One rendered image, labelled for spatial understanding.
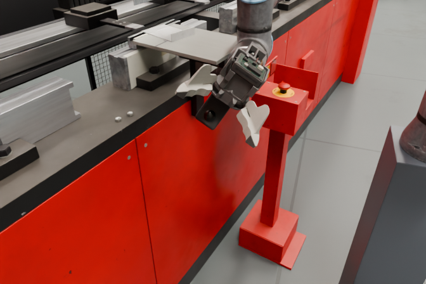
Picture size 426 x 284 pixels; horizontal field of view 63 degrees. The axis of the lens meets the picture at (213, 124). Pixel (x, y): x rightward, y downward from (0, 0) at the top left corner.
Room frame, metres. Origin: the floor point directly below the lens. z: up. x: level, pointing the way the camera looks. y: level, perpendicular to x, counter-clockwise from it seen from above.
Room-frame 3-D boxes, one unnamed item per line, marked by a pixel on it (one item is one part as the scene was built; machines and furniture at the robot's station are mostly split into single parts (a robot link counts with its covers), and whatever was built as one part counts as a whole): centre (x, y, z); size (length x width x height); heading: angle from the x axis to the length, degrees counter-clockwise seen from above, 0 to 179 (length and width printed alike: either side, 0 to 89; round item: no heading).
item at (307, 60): (1.77, -0.50, 0.59); 0.15 x 0.02 x 0.07; 148
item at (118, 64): (1.03, 0.15, 0.92); 0.39 x 0.06 x 0.10; 148
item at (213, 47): (0.91, 0.05, 1.00); 0.26 x 0.18 x 0.01; 58
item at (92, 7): (1.07, 0.32, 1.01); 0.26 x 0.12 x 0.05; 58
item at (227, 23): (2.05, -0.50, 0.92); 1.68 x 0.06 x 0.10; 148
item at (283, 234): (1.06, -0.27, 0.06); 0.25 x 0.20 x 0.12; 59
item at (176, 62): (0.99, 0.11, 0.89); 0.30 x 0.05 x 0.03; 148
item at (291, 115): (1.07, -0.25, 0.75); 0.20 x 0.16 x 0.18; 149
